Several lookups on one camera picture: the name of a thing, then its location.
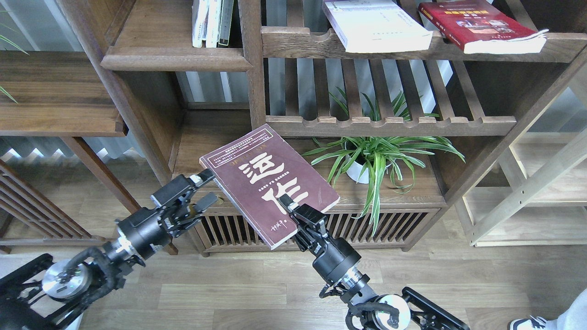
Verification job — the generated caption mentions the white upright book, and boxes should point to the white upright book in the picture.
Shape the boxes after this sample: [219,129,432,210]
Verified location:
[205,0,222,48]
[192,0,209,48]

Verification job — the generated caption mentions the dark wooden side shelf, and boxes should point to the dark wooden side shelf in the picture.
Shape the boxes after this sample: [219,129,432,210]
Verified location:
[1,51,170,239]

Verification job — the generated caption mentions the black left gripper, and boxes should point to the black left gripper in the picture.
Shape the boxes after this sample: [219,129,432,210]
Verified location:
[116,169,218,260]

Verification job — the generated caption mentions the dark wooden bookshelf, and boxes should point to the dark wooden bookshelf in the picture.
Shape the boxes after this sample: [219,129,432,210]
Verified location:
[57,0,586,251]

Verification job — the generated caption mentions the light wooden shelf frame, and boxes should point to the light wooden shelf frame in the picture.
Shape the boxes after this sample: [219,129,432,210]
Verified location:
[454,73,587,248]

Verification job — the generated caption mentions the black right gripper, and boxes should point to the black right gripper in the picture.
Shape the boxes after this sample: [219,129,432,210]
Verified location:
[277,194,361,286]

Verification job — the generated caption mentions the white paperback book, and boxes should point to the white paperback book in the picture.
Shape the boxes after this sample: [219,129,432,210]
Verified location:
[321,0,433,54]

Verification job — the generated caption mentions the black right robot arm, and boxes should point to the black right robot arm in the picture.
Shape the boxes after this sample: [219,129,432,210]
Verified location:
[278,195,468,330]

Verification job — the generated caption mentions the white upright book middle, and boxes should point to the white upright book middle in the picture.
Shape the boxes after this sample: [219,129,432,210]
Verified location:
[205,0,222,48]

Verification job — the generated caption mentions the maroon book white characters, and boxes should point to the maroon book white characters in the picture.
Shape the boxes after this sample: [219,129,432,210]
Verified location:
[199,125,340,249]

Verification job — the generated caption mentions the grey trouser leg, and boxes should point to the grey trouser leg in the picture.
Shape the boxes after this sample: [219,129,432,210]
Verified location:
[545,289,587,330]

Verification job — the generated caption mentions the white upright book left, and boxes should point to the white upright book left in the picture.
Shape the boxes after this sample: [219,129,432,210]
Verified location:
[192,0,209,48]

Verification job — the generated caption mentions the red paperback book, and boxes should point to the red paperback book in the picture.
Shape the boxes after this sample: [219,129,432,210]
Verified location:
[418,0,547,55]

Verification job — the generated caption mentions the dark green upright book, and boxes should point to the dark green upright book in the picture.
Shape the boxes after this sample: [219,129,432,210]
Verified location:
[217,0,235,47]

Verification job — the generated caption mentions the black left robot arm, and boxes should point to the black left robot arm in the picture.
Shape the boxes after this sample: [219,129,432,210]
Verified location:
[0,169,217,330]

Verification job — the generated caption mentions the person's shoe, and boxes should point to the person's shoe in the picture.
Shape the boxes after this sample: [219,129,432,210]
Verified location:
[508,316,547,330]

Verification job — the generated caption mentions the slatted wooden rack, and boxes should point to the slatted wooden rack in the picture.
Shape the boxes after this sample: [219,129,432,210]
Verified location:
[0,161,106,253]

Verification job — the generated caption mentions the potted spider plant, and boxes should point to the potted spider plant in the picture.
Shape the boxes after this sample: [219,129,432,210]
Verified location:
[298,87,466,237]

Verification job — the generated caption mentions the green plant leaves left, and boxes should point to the green plant leaves left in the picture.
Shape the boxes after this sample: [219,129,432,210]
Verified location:
[0,18,30,104]

